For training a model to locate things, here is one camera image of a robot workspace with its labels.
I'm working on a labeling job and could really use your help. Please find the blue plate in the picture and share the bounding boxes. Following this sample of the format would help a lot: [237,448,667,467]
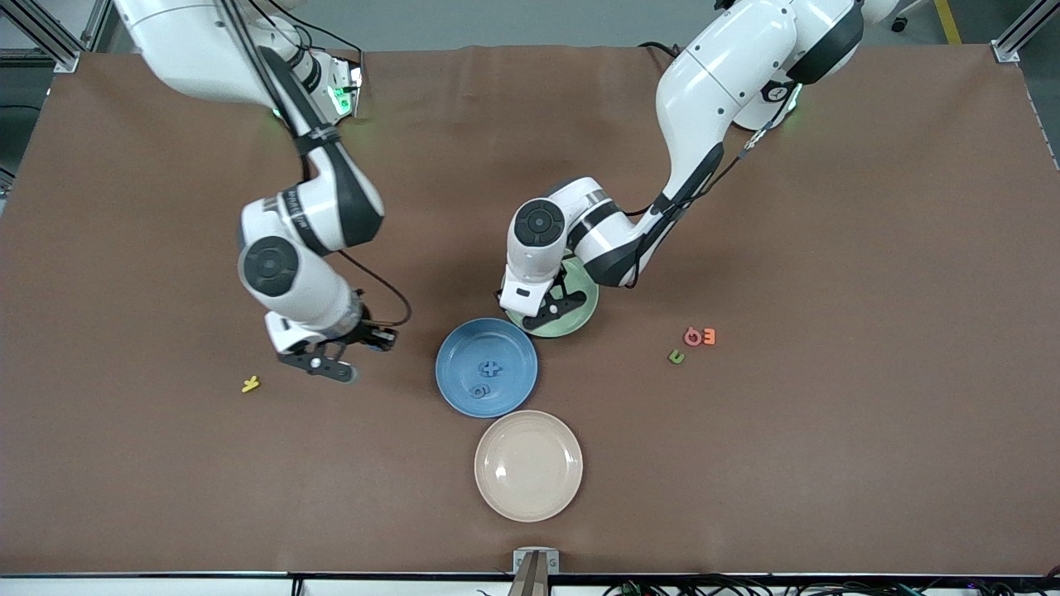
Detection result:
[435,318,539,419]

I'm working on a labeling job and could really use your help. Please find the aluminium frame post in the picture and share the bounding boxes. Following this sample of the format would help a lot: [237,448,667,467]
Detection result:
[992,0,1060,65]
[0,0,113,74]

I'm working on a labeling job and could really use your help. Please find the beige plate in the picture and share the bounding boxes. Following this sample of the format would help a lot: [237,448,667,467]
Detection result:
[474,410,584,523]

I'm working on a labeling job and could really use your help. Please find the black chair caster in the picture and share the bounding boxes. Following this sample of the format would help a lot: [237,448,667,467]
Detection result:
[890,0,932,34]

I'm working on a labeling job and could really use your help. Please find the black cable bundle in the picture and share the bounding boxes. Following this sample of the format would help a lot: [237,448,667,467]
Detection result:
[600,574,1060,596]

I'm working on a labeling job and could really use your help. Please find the green plate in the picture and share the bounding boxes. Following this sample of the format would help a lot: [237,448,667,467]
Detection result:
[507,257,600,339]

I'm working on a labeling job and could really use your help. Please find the brown table cover sheet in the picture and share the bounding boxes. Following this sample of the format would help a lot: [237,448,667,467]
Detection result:
[0,43,1060,576]

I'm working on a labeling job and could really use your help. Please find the white table frame rail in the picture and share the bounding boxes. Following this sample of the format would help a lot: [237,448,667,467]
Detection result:
[0,575,1060,596]

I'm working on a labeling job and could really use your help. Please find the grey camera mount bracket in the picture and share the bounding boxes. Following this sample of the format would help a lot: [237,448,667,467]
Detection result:
[507,546,561,596]

